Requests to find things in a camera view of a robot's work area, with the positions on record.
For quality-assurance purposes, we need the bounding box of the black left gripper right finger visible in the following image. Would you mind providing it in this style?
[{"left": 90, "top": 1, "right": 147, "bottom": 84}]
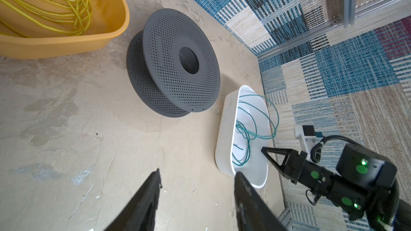
[{"left": 234, "top": 172, "right": 286, "bottom": 231}]

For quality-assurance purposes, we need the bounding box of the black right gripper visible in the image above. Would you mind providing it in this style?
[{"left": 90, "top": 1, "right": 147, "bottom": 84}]
[{"left": 261, "top": 147, "right": 368, "bottom": 218}]

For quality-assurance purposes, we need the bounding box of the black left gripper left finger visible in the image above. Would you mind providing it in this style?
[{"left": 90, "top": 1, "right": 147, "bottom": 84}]
[{"left": 106, "top": 169, "right": 162, "bottom": 231}]

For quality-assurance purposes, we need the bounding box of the green cable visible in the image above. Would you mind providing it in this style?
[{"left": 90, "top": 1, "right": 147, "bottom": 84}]
[{"left": 232, "top": 93, "right": 280, "bottom": 167}]

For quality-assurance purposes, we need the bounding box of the grey perforated cable spool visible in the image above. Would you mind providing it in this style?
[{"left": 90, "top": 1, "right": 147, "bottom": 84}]
[{"left": 126, "top": 9, "right": 220, "bottom": 118}]

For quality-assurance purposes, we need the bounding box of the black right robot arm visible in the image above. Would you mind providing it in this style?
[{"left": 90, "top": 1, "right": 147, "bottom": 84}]
[{"left": 261, "top": 135, "right": 411, "bottom": 231}]

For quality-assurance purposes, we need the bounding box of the white plastic tub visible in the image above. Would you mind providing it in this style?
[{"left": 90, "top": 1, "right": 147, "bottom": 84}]
[{"left": 215, "top": 85, "right": 279, "bottom": 189}]

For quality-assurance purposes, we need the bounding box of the yellow plastic tub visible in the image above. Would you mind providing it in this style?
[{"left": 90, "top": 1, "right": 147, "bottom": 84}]
[{"left": 1, "top": 0, "right": 130, "bottom": 59}]

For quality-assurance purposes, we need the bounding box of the yellow cable coil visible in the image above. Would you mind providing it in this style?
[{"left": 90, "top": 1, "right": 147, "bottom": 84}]
[{"left": 0, "top": 0, "right": 93, "bottom": 38}]

